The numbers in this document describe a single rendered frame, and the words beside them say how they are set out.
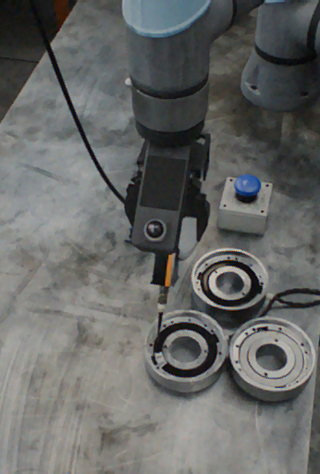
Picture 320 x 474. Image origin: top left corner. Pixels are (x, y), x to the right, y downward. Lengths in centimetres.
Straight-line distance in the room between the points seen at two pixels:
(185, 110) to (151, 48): 7
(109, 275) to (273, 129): 43
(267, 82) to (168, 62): 63
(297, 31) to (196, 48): 56
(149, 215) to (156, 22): 18
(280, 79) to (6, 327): 64
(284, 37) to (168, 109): 57
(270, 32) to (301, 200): 30
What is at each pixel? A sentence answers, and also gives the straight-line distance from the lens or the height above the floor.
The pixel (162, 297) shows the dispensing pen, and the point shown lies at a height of 89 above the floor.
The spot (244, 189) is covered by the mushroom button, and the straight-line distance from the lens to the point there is 94.
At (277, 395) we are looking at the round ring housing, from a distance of 79.
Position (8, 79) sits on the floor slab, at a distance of 277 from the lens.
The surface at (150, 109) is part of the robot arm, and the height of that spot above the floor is 116.
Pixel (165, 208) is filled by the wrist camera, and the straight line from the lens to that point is 62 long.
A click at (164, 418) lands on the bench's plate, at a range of 80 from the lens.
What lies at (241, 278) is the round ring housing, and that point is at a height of 83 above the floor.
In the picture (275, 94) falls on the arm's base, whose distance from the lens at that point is 119.
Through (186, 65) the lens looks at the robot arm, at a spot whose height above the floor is 121.
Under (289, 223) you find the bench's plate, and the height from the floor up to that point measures 80.
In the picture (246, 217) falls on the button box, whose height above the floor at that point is 84.
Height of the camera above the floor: 153
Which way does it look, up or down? 50 degrees down
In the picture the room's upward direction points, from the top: 2 degrees counter-clockwise
